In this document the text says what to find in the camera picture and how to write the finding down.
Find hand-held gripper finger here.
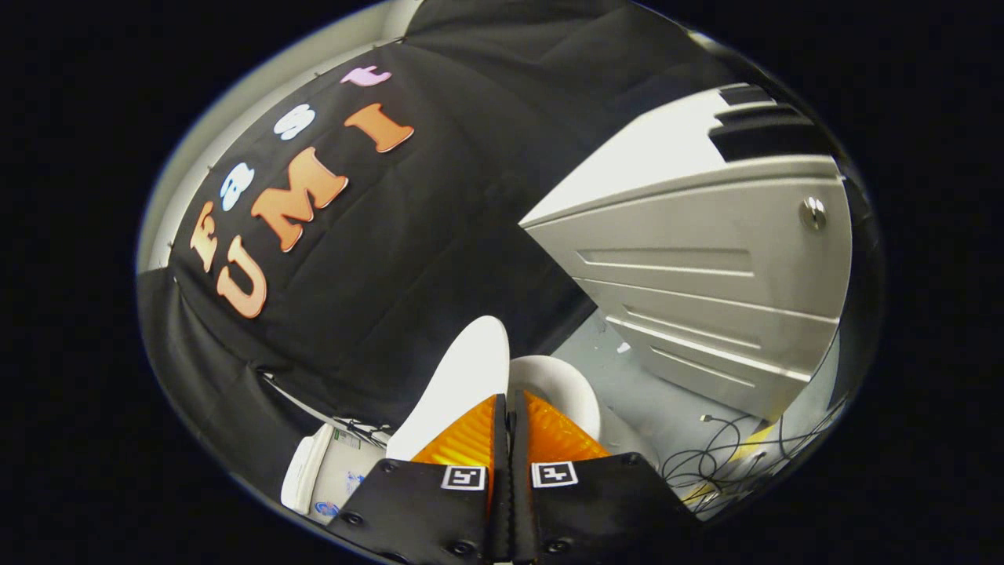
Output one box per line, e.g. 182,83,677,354
510,390,699,564
326,392,509,562

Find white toilet lid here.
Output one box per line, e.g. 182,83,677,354
386,315,511,461

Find white toilet with tank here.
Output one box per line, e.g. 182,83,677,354
281,355,664,525

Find black tripod stand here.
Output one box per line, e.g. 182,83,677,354
333,416,393,448

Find black backdrop cloth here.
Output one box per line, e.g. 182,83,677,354
137,0,785,503

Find white drawer cabinet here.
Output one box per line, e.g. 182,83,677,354
519,82,854,421

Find black floor cables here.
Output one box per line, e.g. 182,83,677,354
659,377,848,519

